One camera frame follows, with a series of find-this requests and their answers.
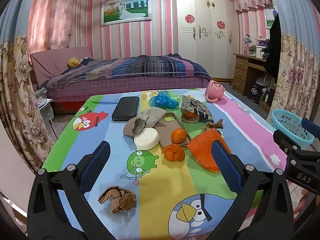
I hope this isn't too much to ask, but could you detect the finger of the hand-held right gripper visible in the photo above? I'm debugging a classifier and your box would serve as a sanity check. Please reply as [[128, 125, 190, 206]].
[[301, 118, 320, 140], [273, 129, 304, 155]]

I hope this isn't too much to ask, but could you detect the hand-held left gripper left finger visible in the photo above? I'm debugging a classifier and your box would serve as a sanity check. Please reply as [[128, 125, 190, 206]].
[[27, 140, 120, 240]]

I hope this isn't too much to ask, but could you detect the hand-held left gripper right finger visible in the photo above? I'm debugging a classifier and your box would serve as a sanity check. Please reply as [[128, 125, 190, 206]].
[[200, 140, 295, 240]]

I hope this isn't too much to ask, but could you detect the blue plastic basket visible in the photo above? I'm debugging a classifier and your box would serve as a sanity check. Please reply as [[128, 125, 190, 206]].
[[271, 109, 315, 150]]

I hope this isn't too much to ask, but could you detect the orange packet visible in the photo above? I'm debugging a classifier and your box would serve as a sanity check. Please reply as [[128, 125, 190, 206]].
[[187, 129, 232, 173]]

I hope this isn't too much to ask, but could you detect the brown paper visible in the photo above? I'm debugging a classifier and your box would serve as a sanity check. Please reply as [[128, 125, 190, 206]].
[[98, 186, 137, 214]]

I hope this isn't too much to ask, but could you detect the orange peel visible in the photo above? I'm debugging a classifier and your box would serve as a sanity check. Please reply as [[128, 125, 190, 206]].
[[162, 144, 186, 162]]

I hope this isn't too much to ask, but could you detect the tangerine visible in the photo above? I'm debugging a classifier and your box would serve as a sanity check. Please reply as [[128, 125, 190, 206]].
[[171, 128, 187, 145]]

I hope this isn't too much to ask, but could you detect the white round container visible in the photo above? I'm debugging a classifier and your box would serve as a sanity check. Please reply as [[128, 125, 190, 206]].
[[134, 127, 160, 150]]

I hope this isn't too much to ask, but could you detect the patterned snack packet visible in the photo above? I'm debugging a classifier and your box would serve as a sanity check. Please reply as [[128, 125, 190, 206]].
[[180, 95, 214, 124]]

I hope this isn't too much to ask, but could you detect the beige sock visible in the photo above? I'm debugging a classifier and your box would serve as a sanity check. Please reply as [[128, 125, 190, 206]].
[[123, 108, 167, 137]]

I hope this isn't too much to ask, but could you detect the blue plastic bag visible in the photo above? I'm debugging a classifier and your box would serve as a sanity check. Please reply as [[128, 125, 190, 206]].
[[149, 90, 178, 110]]

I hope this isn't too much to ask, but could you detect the person's right hand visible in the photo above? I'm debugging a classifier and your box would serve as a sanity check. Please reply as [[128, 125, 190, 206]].
[[293, 189, 316, 215]]

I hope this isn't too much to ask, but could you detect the black box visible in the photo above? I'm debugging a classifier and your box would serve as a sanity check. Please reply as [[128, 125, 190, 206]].
[[247, 82, 265, 104]]

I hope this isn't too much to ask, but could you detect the black phone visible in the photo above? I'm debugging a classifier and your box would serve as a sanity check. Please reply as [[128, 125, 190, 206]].
[[111, 96, 140, 122]]

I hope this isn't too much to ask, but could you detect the brown phone case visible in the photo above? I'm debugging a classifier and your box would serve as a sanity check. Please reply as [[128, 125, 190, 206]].
[[154, 112, 192, 150]]

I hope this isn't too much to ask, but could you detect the floral curtain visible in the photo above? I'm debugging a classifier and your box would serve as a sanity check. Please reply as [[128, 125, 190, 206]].
[[0, 0, 57, 173], [266, 0, 320, 130]]

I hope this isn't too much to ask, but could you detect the pink pig toy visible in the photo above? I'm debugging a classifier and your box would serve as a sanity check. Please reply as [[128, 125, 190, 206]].
[[205, 79, 226, 103]]

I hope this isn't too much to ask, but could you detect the wooden desk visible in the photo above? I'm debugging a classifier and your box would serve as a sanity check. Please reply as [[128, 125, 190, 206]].
[[233, 53, 269, 95]]

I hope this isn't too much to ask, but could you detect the dark hanging coat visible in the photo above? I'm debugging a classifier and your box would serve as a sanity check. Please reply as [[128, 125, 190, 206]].
[[265, 12, 282, 79]]

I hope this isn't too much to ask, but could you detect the white box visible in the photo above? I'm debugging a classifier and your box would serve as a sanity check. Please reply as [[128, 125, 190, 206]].
[[250, 45, 265, 58]]

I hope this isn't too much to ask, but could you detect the purple striped blanket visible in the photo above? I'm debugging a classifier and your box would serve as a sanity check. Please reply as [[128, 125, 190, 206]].
[[47, 54, 210, 88]]

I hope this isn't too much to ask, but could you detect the pink bed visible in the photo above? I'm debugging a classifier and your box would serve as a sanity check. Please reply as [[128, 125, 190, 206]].
[[30, 46, 212, 110]]

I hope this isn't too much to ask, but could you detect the white wardrobe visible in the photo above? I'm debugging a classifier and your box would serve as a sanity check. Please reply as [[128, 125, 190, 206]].
[[175, 0, 240, 80]]

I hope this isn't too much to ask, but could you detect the pink curtain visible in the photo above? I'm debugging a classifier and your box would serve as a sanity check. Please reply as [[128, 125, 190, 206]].
[[27, 0, 88, 55]]

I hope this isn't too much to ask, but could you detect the framed wall picture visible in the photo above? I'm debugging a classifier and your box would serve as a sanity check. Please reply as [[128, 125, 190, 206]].
[[100, 0, 152, 27]]

